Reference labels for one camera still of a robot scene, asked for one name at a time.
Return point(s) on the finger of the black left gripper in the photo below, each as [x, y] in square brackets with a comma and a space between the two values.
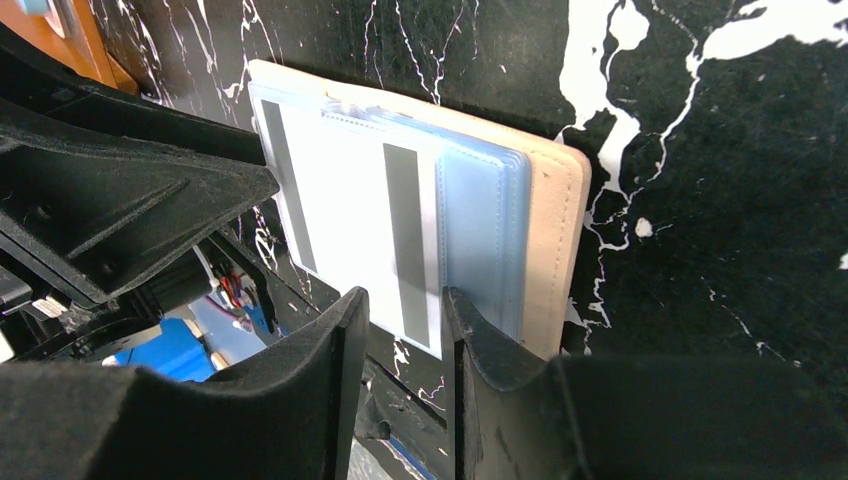
[101, 190]

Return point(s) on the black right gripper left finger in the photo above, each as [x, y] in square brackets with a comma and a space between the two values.
[287, 412]

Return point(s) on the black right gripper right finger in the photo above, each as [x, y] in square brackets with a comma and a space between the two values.
[513, 415]

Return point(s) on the silver card with black stripe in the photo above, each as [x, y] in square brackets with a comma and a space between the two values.
[295, 140]

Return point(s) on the beige leather card holder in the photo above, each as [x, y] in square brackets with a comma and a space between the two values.
[508, 203]

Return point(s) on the blue plastic bin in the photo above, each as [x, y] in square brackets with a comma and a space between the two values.
[176, 353]

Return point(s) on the orange wooden shelf rack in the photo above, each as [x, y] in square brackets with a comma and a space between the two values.
[60, 36]

